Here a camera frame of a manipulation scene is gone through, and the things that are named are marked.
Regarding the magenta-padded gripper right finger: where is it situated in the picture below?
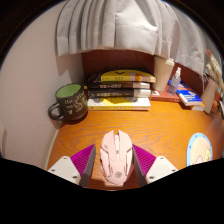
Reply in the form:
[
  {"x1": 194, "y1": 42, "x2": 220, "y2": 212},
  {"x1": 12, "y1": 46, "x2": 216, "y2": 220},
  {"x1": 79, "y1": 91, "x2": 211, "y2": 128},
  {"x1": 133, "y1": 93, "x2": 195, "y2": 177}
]
[{"x1": 132, "y1": 144, "x2": 179, "y2": 188}]

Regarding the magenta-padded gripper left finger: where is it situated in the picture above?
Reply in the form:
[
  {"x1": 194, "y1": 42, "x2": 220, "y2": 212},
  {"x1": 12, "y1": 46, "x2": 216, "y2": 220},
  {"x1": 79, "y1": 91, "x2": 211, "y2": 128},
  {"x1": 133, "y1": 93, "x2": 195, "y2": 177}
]
[{"x1": 47, "y1": 143, "x2": 97, "y2": 187}]

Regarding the pink computer mouse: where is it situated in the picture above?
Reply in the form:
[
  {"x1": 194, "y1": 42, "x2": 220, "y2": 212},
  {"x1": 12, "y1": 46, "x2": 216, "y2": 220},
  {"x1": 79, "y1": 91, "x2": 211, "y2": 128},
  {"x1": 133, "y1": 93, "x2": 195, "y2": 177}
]
[{"x1": 99, "y1": 129, "x2": 135, "y2": 187}]

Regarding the round cartoon mouse pad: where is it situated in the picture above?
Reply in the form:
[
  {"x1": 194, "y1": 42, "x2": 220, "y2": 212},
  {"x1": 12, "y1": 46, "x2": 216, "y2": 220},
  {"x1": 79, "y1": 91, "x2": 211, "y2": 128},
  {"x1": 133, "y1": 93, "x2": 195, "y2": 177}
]
[{"x1": 186, "y1": 132, "x2": 214, "y2": 167}]

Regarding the dark mug with green inside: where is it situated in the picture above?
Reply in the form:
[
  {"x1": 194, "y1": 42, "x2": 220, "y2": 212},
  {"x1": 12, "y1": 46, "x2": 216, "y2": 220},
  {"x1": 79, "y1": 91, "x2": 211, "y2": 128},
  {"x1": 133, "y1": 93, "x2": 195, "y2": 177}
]
[{"x1": 47, "y1": 83, "x2": 89, "y2": 122}]

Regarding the red-brown book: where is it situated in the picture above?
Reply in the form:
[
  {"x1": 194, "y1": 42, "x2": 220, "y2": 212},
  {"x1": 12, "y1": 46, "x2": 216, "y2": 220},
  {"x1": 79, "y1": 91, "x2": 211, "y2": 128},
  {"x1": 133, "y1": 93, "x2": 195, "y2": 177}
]
[{"x1": 149, "y1": 89, "x2": 183, "y2": 103}]

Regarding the white and yellow book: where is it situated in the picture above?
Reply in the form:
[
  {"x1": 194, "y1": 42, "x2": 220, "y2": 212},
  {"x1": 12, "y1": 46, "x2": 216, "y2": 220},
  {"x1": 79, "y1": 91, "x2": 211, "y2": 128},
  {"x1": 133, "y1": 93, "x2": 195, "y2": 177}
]
[{"x1": 87, "y1": 96, "x2": 152, "y2": 111}]

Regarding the blue book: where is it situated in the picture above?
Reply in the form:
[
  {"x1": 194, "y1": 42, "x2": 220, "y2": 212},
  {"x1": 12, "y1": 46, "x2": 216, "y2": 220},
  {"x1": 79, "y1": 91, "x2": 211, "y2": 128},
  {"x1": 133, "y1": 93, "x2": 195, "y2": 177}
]
[{"x1": 168, "y1": 79, "x2": 204, "y2": 107}]

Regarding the clear spray bottle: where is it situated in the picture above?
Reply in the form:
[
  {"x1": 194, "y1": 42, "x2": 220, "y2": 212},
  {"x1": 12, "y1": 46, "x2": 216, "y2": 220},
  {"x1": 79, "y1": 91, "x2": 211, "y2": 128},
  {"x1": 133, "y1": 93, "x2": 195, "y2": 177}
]
[{"x1": 167, "y1": 66, "x2": 182, "y2": 96}]

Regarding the thick black book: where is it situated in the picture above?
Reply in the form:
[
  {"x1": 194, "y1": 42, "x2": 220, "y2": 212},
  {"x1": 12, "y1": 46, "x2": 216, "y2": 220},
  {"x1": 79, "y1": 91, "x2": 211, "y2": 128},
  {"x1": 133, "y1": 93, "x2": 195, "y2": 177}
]
[{"x1": 87, "y1": 87, "x2": 152, "y2": 99}]

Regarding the white ceramic pitcher vase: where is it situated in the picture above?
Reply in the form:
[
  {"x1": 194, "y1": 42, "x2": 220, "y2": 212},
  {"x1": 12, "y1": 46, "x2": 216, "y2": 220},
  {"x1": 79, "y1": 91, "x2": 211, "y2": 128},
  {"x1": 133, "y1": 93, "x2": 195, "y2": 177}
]
[{"x1": 200, "y1": 77, "x2": 221, "y2": 114}]

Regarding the thin black book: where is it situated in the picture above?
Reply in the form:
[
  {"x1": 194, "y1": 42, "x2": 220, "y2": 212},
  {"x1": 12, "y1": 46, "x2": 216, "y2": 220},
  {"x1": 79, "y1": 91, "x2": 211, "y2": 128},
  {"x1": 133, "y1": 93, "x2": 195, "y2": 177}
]
[{"x1": 83, "y1": 80, "x2": 152, "y2": 90}]

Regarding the beige lidded tumbler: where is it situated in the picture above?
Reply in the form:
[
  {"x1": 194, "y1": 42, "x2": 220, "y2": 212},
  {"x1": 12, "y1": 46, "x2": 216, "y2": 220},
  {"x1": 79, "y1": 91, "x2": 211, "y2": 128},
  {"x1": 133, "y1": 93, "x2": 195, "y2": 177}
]
[{"x1": 152, "y1": 55, "x2": 176, "y2": 92}]

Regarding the yellow and black book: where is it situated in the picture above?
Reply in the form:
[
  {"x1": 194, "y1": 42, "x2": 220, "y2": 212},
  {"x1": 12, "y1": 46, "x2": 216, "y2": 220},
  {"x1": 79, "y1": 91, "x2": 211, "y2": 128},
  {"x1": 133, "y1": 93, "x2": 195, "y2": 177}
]
[{"x1": 87, "y1": 68, "x2": 157, "y2": 84}]

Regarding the white flower bouquet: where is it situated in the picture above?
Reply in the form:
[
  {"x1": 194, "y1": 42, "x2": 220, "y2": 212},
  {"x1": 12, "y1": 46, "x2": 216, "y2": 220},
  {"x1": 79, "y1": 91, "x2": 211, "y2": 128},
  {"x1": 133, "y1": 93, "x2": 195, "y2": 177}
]
[{"x1": 204, "y1": 49, "x2": 224, "y2": 84}]

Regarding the white curtain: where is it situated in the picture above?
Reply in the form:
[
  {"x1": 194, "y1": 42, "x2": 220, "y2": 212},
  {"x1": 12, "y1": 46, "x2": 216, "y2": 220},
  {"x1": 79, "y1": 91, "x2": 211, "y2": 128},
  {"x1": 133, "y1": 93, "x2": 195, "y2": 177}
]
[{"x1": 55, "y1": 0, "x2": 218, "y2": 76}]

